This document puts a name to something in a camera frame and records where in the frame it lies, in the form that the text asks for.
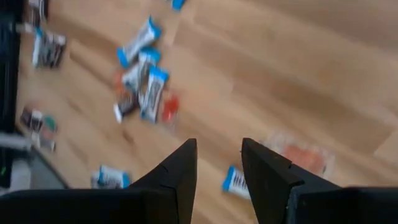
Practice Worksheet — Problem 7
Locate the blue white chocolate bar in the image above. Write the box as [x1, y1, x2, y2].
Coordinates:
[90, 164, 132, 190]
[121, 47, 162, 91]
[170, 0, 187, 12]
[139, 66, 170, 124]
[221, 164, 252, 200]
[32, 27, 44, 68]
[116, 16, 163, 68]

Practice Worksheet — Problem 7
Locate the silver bracket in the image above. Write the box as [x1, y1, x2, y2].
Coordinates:
[0, 133, 32, 152]

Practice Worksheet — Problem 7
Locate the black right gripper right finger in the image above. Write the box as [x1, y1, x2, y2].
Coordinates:
[241, 138, 341, 224]

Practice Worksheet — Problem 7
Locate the green gummy candy packet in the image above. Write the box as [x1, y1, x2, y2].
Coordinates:
[43, 114, 58, 132]

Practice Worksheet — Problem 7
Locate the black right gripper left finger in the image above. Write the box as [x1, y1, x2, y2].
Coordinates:
[129, 139, 198, 224]

